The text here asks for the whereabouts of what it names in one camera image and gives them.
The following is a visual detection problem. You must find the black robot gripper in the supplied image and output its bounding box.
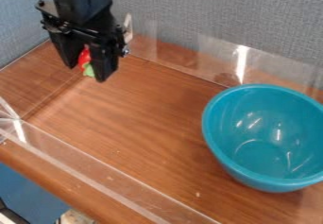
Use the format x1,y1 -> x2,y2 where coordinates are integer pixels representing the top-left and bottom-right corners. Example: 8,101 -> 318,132
35,0 -> 128,82

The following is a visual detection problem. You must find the red toy strawberry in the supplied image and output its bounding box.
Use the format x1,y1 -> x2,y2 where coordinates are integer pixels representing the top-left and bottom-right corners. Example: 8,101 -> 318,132
78,46 -> 95,78

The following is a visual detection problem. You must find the blue plastic bowl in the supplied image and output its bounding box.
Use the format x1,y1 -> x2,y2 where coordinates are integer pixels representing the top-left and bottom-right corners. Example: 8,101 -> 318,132
202,84 -> 323,193

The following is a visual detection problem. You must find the clear acrylic back barrier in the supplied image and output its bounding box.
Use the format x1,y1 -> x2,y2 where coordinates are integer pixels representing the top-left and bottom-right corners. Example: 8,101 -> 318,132
128,15 -> 323,103

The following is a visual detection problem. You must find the clear acrylic barrier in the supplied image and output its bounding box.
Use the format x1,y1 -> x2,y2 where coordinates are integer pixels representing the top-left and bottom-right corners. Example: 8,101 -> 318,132
0,97 -> 219,224
128,15 -> 323,103

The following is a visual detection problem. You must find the clear acrylic front barrier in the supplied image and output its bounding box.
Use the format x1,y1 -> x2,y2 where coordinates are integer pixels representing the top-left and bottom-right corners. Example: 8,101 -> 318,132
0,97 -> 219,224

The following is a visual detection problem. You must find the clear acrylic corner bracket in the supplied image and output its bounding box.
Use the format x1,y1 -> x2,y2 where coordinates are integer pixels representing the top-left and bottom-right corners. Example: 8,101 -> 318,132
123,13 -> 134,43

